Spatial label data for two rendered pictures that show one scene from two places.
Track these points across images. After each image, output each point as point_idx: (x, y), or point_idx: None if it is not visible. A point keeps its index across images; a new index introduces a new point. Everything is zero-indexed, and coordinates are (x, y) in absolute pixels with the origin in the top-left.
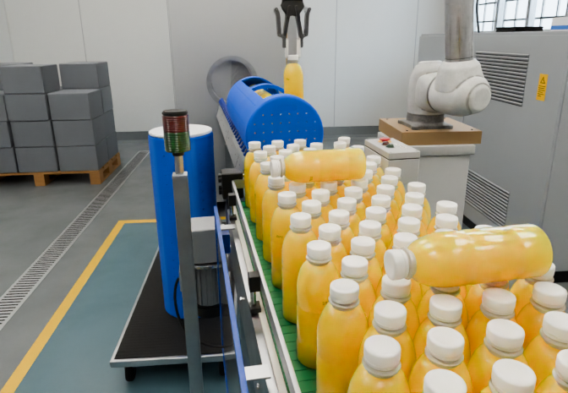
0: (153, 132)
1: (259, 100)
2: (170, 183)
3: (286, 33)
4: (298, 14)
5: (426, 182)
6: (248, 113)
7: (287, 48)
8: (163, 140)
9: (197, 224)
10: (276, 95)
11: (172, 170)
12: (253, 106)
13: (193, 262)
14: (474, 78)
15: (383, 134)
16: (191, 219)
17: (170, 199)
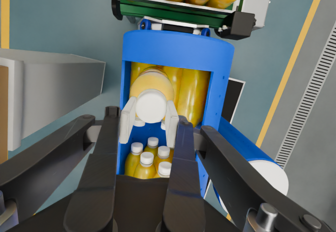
0: (284, 187)
1: (216, 84)
2: (248, 139)
3: (178, 127)
4: (96, 164)
5: (10, 55)
6: (228, 78)
7: (171, 107)
8: (276, 162)
9: (261, 7)
10: (200, 45)
11: (252, 143)
12: (224, 75)
13: None
14: None
15: (10, 133)
16: (262, 22)
17: (242, 133)
